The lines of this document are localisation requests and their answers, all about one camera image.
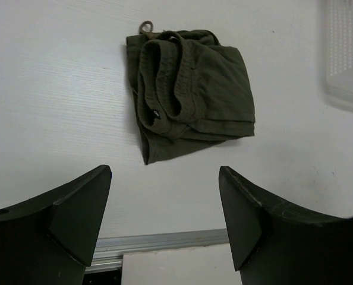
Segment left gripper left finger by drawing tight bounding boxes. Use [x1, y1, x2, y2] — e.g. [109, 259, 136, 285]
[0, 165, 112, 284]

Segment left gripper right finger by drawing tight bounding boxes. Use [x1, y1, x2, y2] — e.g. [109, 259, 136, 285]
[219, 166, 353, 284]

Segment olive green shorts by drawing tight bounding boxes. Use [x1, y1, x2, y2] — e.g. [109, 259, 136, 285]
[126, 21, 256, 164]

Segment white perforated plastic basket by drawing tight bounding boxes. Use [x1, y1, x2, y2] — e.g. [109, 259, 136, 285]
[321, 1, 353, 113]

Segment front aluminium rail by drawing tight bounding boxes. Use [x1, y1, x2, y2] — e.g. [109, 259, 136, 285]
[86, 229, 229, 273]

